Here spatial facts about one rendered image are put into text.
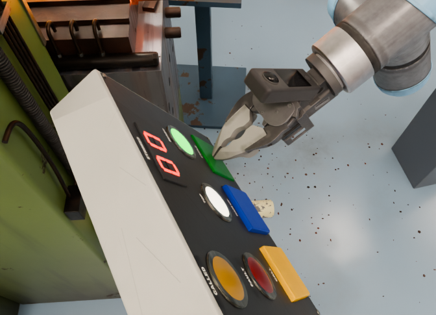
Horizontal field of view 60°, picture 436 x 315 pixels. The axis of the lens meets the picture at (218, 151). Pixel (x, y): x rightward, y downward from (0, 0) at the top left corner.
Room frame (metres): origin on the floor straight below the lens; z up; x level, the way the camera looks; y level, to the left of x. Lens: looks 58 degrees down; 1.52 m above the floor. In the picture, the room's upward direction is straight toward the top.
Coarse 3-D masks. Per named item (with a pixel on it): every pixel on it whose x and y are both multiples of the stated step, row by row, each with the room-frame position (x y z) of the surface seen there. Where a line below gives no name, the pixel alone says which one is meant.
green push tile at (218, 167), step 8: (192, 136) 0.32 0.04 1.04; (200, 144) 0.31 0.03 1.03; (208, 144) 0.33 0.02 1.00; (200, 152) 0.29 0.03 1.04; (208, 152) 0.30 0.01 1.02; (208, 160) 0.28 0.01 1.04; (216, 160) 0.30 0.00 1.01; (216, 168) 0.27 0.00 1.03; (224, 168) 0.29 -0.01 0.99; (224, 176) 0.27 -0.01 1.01
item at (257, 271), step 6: (252, 258) 0.12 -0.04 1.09; (252, 264) 0.11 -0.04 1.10; (258, 264) 0.12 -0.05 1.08; (252, 270) 0.10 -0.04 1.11; (258, 270) 0.11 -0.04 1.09; (264, 270) 0.11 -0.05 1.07; (258, 276) 0.10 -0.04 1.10; (264, 276) 0.10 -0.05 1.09; (258, 282) 0.09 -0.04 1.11; (264, 282) 0.09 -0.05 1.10; (270, 282) 0.10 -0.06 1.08; (264, 288) 0.08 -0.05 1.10; (270, 288) 0.09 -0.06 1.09
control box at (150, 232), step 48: (96, 96) 0.27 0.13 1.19; (96, 144) 0.21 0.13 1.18; (144, 144) 0.21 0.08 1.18; (192, 144) 0.30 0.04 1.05; (96, 192) 0.16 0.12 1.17; (144, 192) 0.15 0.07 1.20; (192, 192) 0.18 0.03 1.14; (144, 240) 0.11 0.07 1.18; (192, 240) 0.11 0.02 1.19; (240, 240) 0.14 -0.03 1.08; (144, 288) 0.07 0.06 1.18; (192, 288) 0.07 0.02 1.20
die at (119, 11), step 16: (32, 0) 0.70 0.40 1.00; (48, 0) 0.70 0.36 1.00; (64, 0) 0.70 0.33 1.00; (80, 0) 0.70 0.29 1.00; (96, 0) 0.70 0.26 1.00; (112, 0) 0.70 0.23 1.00; (128, 0) 0.70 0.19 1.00; (48, 16) 0.66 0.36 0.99; (64, 16) 0.66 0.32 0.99; (80, 16) 0.66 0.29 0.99; (96, 16) 0.66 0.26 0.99; (112, 16) 0.66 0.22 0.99; (128, 16) 0.66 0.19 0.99; (64, 32) 0.62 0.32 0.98; (80, 32) 0.62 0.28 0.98; (112, 32) 0.62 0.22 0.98; (128, 32) 0.62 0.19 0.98; (48, 48) 0.60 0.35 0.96; (64, 48) 0.60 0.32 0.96; (80, 48) 0.60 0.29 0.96; (96, 48) 0.60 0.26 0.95; (112, 48) 0.60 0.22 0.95; (128, 48) 0.61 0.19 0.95
